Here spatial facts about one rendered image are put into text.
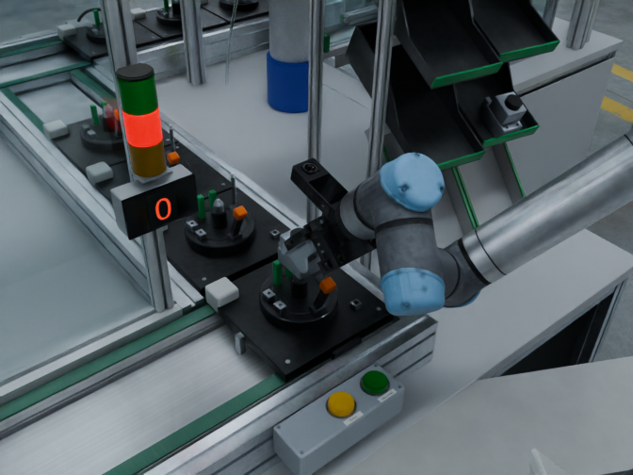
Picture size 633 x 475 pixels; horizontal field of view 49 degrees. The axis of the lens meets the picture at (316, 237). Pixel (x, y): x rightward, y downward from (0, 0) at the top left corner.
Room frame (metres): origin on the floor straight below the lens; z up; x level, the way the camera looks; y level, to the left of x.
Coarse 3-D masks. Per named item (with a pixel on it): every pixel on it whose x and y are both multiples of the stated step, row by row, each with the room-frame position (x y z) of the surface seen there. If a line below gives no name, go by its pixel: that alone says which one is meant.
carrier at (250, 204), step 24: (216, 192) 1.14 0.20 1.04; (240, 192) 1.24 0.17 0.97; (192, 216) 1.12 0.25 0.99; (216, 216) 1.08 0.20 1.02; (264, 216) 1.16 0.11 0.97; (168, 240) 1.07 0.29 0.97; (192, 240) 1.05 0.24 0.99; (216, 240) 1.05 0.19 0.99; (240, 240) 1.05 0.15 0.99; (264, 240) 1.08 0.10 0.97; (192, 264) 1.00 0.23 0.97; (216, 264) 1.00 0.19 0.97; (240, 264) 1.00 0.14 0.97; (264, 264) 1.02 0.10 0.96
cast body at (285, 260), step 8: (288, 232) 0.91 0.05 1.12; (296, 232) 0.90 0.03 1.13; (280, 240) 0.90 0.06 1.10; (280, 248) 0.91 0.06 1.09; (280, 256) 0.91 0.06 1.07; (288, 256) 0.89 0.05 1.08; (312, 256) 0.89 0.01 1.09; (288, 264) 0.89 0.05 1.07; (312, 264) 0.88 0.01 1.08; (296, 272) 0.87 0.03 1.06; (312, 272) 0.88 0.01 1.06
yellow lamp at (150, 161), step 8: (128, 144) 0.86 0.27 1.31; (160, 144) 0.86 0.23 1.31; (136, 152) 0.85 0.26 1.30; (144, 152) 0.85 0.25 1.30; (152, 152) 0.85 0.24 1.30; (160, 152) 0.86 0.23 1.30; (136, 160) 0.85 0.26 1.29; (144, 160) 0.85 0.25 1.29; (152, 160) 0.85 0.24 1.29; (160, 160) 0.86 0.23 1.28; (136, 168) 0.85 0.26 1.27; (144, 168) 0.85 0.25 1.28; (152, 168) 0.85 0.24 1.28; (160, 168) 0.86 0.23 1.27; (144, 176) 0.85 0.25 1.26; (152, 176) 0.85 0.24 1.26
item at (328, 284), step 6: (318, 276) 0.86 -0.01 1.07; (318, 282) 0.85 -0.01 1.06; (324, 282) 0.84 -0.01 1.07; (330, 282) 0.84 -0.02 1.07; (324, 288) 0.83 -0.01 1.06; (330, 288) 0.83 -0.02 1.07; (318, 294) 0.85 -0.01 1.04; (324, 294) 0.84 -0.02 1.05; (318, 300) 0.85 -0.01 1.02; (324, 300) 0.85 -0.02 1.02; (318, 306) 0.85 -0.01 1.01
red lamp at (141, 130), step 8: (152, 112) 0.86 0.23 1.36; (128, 120) 0.85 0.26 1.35; (136, 120) 0.85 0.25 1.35; (144, 120) 0.85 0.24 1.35; (152, 120) 0.85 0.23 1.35; (128, 128) 0.85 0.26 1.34; (136, 128) 0.85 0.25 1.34; (144, 128) 0.85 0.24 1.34; (152, 128) 0.85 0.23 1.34; (160, 128) 0.87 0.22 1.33; (128, 136) 0.85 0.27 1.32; (136, 136) 0.85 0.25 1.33; (144, 136) 0.85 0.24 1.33; (152, 136) 0.85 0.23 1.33; (160, 136) 0.87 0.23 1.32; (136, 144) 0.85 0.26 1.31; (144, 144) 0.85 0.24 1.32; (152, 144) 0.85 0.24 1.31
